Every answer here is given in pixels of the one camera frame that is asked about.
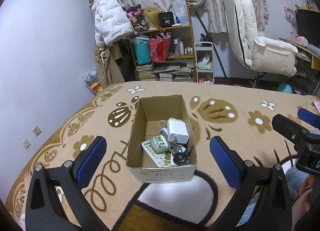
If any black key bunch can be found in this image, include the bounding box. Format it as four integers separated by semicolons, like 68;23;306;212
168;144;194;166

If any green white oval card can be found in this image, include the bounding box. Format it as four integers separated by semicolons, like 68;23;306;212
141;140;171;167

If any white power adapter block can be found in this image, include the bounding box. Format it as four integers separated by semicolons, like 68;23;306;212
167;118;189;144

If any brown cardboard box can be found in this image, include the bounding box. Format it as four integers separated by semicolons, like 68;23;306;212
126;95;197;184

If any green cartoon earbud case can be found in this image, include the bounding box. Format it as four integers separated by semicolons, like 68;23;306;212
150;134;169;154

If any blue jeans leg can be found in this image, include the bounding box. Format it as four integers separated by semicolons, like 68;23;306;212
237;166;316;226

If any bare foot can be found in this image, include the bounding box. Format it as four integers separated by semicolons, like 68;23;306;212
23;170;33;197

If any teal round object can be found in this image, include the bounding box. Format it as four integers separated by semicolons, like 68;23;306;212
277;82;293;94

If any white padded chair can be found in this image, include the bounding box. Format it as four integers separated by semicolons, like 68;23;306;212
223;0;298;78

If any bag of plush toys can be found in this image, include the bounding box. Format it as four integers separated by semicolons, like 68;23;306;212
82;66;103;95

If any white metal trolley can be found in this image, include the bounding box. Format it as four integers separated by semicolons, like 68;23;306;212
194;41;215;85

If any beige hanging coat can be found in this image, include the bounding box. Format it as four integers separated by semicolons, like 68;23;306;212
94;43;125;89

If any stack of books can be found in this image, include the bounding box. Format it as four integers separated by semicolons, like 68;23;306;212
136;63;158;81

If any wooden bookshelf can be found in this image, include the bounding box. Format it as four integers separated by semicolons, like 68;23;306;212
129;5;195;82

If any red patterned gift bag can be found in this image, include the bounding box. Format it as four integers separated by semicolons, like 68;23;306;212
149;32;171;63

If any black box number 40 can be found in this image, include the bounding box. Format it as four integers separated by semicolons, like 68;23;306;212
159;12;175;27

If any teal storage bag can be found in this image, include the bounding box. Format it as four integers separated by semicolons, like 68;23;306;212
130;35;151;65

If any white puffer jacket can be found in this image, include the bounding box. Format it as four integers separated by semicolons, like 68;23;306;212
92;0;134;49

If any wall socket lower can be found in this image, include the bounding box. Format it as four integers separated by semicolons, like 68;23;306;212
22;139;31;149

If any wall socket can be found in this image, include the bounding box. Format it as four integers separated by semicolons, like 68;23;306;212
32;126;42;137
22;139;31;149

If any wall socket upper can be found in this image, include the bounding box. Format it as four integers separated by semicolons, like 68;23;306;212
32;126;42;137

